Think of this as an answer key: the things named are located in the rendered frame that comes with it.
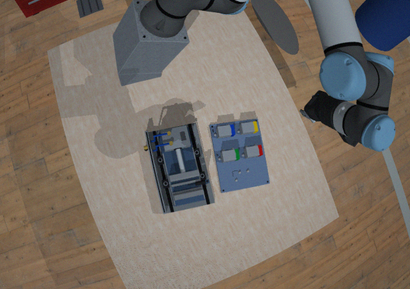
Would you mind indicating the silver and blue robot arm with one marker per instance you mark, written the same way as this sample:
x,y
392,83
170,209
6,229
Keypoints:
x,y
347,72

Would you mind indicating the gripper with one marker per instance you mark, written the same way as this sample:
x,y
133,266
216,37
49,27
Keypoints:
x,y
328,111

